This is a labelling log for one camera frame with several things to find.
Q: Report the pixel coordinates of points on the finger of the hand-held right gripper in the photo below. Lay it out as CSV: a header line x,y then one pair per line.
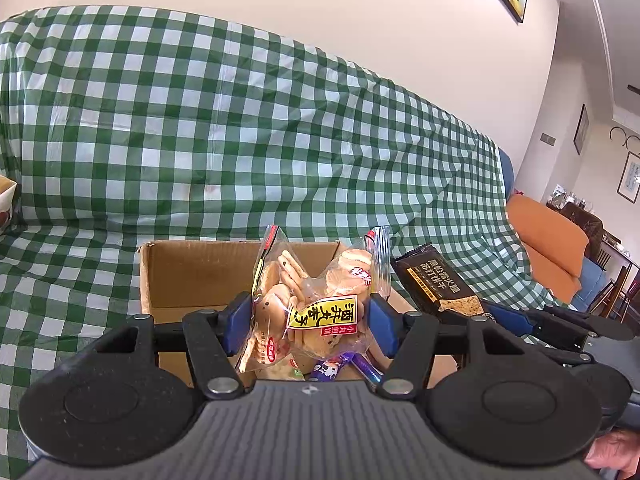
x,y
565,355
507,317

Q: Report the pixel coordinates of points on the wall light switch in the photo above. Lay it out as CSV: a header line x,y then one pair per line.
x,y
548,138

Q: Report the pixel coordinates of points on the person's right hand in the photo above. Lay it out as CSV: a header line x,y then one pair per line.
x,y
615,455

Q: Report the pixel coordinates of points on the small dark framed picture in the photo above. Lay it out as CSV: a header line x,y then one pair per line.
x,y
581,130

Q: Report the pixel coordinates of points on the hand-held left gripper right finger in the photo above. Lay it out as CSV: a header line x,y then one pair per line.
x,y
387,325

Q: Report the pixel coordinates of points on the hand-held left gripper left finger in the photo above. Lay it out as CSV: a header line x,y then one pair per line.
x,y
237,322

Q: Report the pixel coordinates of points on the clear biscuit packet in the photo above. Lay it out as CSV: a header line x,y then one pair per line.
x,y
300,285

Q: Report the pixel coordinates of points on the orange cushion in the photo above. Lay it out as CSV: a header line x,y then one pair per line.
x,y
545,240

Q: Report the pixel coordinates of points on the green checked cloth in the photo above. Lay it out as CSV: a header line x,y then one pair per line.
x,y
200,135

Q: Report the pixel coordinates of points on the purple snack packet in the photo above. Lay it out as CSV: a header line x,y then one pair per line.
x,y
340,367

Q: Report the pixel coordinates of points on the brown cardboard box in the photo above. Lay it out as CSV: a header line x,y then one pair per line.
x,y
200,275

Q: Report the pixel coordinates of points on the white printed paper bag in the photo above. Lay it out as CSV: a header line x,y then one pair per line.
x,y
6,205

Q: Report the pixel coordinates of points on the dark brown cracker packet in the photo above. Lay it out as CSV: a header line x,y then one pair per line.
x,y
435,280

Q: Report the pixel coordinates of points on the wooden chair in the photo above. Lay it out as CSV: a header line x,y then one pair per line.
x,y
617,285

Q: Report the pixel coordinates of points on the white framed picture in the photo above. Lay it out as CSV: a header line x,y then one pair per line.
x,y
630,177

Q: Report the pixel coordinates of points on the dark wooden cabinet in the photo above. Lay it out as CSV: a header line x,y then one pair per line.
x,y
585,225

